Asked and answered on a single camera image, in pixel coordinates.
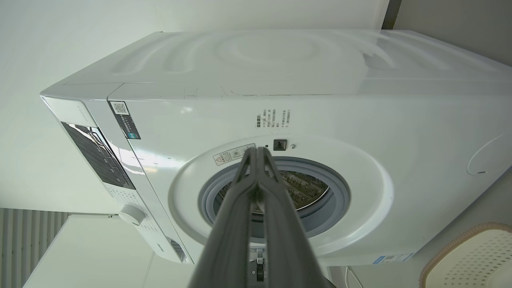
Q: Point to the cream perforated laundry basket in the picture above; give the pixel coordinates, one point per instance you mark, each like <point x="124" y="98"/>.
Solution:
<point x="472" y="260"/>

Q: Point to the white cabinet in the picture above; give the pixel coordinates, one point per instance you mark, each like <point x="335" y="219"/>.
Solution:
<point x="96" y="256"/>

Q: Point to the black glossy control display panel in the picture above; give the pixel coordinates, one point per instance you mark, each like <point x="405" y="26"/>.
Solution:
<point x="100" y="156"/>

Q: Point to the silver metal door hinge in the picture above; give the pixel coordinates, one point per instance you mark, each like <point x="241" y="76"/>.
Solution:
<point x="259" y="264"/>

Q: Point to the blue energy label sticker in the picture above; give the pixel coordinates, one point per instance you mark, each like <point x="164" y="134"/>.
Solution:
<point x="392" y="258"/>

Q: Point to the grey slatted panel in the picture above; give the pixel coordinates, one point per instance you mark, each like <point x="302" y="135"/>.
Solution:
<point x="28" y="240"/>

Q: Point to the steel perforated washer drum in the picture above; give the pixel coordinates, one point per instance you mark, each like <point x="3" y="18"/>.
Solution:
<point x="308" y="188"/>

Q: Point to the black QR code sticker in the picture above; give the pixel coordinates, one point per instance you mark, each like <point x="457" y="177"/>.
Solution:
<point x="124" y="120"/>

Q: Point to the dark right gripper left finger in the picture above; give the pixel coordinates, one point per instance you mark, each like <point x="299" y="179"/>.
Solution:
<point x="228" y="240"/>

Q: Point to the white detergent drawer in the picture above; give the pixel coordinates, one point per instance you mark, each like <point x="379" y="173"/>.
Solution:
<point x="176" y="250"/>

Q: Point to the white front-load washing machine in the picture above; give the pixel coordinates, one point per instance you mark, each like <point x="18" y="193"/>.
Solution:
<point x="360" y="120"/>

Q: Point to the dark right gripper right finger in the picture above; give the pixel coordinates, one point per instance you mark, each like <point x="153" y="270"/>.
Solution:
<point x="284" y="248"/>

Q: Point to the grey warning sticker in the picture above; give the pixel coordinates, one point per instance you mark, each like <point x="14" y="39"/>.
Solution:
<point x="232" y="155"/>

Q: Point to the white round control knob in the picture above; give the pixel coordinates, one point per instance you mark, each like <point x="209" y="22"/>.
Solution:
<point x="132" y="214"/>

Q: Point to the round drain filter cover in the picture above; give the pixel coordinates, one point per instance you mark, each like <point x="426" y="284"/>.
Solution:
<point x="494" y="156"/>

